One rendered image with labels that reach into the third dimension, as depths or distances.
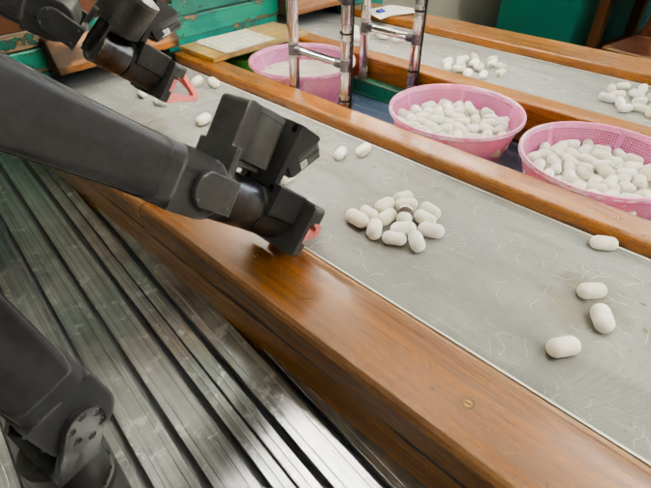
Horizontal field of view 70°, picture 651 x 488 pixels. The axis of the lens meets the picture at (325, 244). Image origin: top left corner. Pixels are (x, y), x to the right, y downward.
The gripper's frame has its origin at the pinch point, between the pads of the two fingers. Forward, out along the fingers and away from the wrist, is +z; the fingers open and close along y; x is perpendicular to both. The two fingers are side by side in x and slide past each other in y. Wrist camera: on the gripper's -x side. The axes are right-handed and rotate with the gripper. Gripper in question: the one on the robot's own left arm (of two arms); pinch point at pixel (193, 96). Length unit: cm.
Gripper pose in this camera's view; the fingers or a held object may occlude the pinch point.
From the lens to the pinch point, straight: 93.6
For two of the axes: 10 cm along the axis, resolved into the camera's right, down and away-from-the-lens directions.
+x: -4.4, 8.9, 1.2
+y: -7.2, -4.4, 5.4
